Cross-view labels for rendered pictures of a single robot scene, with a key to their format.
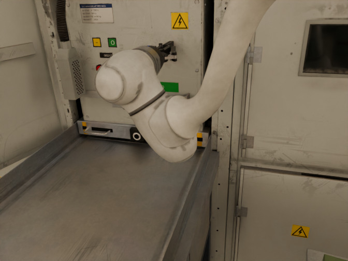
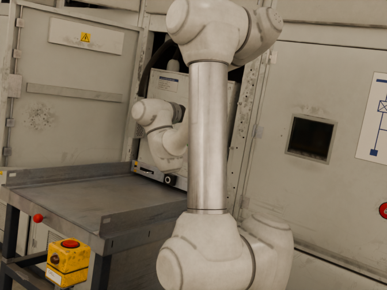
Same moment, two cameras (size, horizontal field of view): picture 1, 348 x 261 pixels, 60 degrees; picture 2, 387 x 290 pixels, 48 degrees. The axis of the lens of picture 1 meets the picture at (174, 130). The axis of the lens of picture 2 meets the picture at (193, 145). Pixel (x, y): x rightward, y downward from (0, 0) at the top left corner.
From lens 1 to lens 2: 1.01 m
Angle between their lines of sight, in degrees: 25
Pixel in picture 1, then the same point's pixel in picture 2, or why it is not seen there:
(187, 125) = (171, 144)
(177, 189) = not seen: hidden behind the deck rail
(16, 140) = (85, 157)
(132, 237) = not seen: hidden behind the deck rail
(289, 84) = (278, 159)
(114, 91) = (138, 114)
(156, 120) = (157, 138)
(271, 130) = (262, 195)
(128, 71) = (150, 106)
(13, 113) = (91, 137)
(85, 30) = (158, 94)
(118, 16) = (180, 88)
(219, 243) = not seen: outside the picture
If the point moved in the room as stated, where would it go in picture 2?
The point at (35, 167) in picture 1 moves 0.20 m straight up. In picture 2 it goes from (88, 174) to (94, 132)
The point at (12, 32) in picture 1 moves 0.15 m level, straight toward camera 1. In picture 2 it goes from (112, 84) to (109, 85)
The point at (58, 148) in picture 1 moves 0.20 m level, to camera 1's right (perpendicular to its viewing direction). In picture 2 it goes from (109, 171) to (146, 180)
